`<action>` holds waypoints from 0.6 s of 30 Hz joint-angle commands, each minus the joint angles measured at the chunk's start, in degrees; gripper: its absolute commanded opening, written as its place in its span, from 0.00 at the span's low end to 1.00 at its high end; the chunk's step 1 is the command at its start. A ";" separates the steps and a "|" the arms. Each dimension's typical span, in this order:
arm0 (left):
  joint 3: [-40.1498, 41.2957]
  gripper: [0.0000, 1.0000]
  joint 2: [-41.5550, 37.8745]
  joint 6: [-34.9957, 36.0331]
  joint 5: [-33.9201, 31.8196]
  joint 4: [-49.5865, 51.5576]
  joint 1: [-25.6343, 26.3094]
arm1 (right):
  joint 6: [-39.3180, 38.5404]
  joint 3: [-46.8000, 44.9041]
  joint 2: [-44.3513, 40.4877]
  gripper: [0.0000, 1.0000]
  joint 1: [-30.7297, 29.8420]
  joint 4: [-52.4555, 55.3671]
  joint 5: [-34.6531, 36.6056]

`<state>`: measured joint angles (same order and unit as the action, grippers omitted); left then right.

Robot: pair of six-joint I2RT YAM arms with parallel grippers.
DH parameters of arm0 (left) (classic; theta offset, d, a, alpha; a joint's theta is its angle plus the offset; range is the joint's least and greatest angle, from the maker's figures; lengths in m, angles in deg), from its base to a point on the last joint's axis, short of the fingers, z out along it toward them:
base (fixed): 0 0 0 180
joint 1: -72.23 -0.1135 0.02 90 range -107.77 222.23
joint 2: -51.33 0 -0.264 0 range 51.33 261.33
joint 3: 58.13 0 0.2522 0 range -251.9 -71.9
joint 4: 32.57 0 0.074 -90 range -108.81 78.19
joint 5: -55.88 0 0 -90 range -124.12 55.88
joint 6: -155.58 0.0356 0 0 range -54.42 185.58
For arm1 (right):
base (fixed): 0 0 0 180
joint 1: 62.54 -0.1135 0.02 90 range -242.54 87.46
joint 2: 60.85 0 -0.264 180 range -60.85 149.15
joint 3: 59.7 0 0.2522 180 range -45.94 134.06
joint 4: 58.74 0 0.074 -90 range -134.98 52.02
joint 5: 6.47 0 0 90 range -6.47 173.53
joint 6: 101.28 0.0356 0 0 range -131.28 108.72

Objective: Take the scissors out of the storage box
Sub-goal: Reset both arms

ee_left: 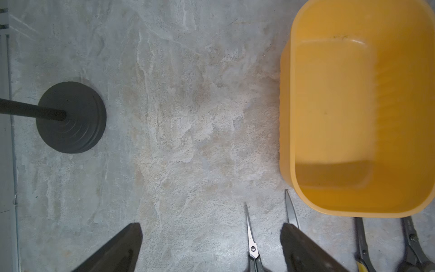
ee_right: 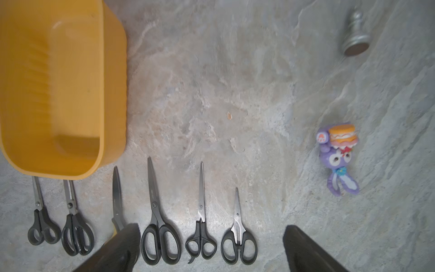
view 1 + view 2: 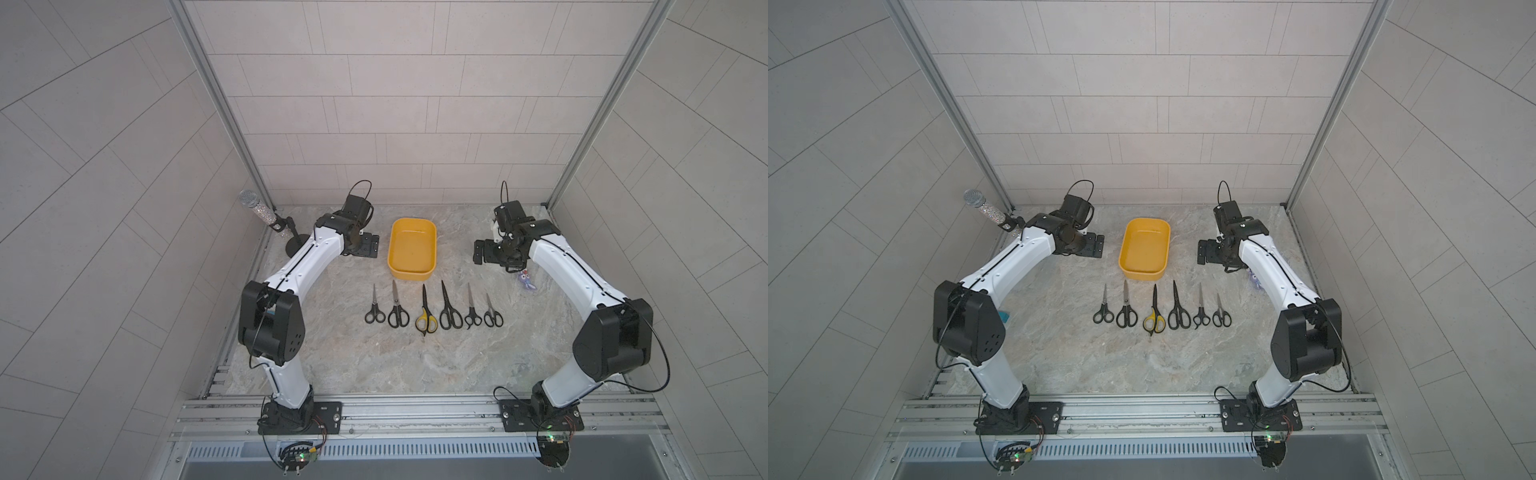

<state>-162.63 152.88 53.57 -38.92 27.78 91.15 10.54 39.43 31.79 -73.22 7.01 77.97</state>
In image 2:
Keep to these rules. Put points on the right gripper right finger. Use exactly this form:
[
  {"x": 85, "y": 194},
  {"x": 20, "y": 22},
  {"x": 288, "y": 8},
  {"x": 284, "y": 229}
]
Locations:
[{"x": 305, "y": 255}]

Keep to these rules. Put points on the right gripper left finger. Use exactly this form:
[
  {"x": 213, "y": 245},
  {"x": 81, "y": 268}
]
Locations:
[{"x": 120, "y": 254}]

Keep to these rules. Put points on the yellow handled scissors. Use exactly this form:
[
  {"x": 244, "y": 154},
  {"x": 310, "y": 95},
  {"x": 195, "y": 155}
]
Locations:
[{"x": 118, "y": 219}]

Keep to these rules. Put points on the black bladed black scissors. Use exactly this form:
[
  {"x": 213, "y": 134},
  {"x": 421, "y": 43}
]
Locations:
[{"x": 158, "y": 227}]

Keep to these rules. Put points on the large black handled scissors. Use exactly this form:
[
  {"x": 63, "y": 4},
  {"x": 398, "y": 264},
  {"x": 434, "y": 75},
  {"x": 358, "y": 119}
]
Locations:
[{"x": 77, "y": 237}]

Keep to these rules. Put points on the slim black handled scissors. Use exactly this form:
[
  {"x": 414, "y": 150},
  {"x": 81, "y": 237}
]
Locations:
[{"x": 201, "y": 243}]

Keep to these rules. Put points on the small black handled scissors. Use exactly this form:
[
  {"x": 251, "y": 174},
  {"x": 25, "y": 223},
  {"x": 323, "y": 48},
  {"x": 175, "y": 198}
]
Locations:
[{"x": 43, "y": 228}]

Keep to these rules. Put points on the yellow plastic storage box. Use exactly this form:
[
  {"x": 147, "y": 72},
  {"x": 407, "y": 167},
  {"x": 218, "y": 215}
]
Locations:
[{"x": 63, "y": 87}]

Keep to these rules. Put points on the purple plush toy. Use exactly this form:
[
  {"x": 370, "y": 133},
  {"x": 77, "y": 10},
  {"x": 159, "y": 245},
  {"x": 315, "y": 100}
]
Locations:
[{"x": 335, "y": 152}]

